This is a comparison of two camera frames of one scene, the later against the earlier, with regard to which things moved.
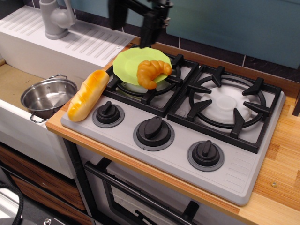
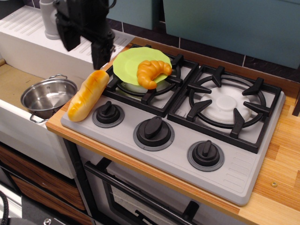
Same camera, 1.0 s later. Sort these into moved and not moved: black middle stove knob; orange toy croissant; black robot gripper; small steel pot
Moved: black robot gripper
Not moved: small steel pot; black middle stove knob; orange toy croissant
